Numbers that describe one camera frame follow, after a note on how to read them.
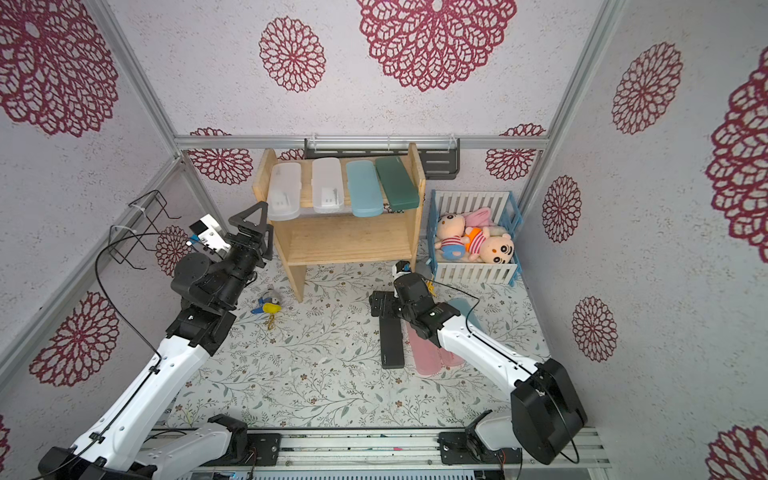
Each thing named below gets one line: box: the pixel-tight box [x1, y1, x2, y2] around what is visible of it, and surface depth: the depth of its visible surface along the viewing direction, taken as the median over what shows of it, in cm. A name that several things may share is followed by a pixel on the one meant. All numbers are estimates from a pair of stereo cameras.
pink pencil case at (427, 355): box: [406, 321, 443, 376], surface depth 90 cm
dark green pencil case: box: [375, 156, 419, 211], surface depth 75 cm
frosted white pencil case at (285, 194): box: [268, 162, 302, 221], surface depth 72 cm
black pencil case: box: [379, 316, 405, 369], surface depth 93 cm
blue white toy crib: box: [426, 189, 523, 287], surface depth 108 cm
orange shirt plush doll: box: [462, 225, 515, 265], surface depth 103 cm
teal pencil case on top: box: [346, 160, 383, 217], surface depth 72 cm
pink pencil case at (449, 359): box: [439, 347, 466, 367], surface depth 89 cm
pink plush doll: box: [434, 213, 470, 261], surface depth 107 cm
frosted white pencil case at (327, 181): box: [311, 157, 344, 213], surface depth 73 cm
